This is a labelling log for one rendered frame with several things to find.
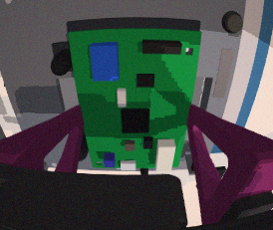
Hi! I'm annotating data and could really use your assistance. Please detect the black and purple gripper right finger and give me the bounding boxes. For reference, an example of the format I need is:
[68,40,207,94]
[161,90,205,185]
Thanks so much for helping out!
[186,105,273,225]

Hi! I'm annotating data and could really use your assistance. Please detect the green circuit board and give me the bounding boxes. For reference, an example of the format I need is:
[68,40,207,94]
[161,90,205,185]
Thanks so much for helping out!
[68,28,201,172]

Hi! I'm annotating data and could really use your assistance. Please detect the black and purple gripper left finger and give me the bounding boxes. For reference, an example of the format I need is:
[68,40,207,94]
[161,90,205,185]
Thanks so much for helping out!
[0,106,84,173]

